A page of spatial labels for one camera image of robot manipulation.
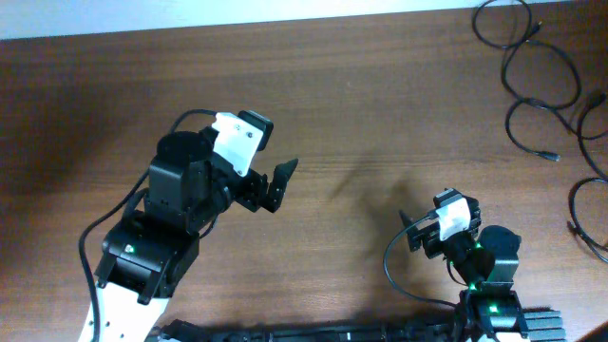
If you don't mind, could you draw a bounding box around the black cable at table edge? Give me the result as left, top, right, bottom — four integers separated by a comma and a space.
565, 89, 608, 265

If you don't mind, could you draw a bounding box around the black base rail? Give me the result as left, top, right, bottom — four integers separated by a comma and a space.
144, 310, 567, 342

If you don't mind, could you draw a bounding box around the black usb cable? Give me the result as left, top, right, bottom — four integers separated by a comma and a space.
501, 40, 583, 162
470, 0, 543, 50

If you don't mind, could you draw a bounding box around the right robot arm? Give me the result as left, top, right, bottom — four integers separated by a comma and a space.
383, 189, 531, 341

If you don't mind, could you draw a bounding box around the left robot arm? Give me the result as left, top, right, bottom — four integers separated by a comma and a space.
79, 127, 298, 341

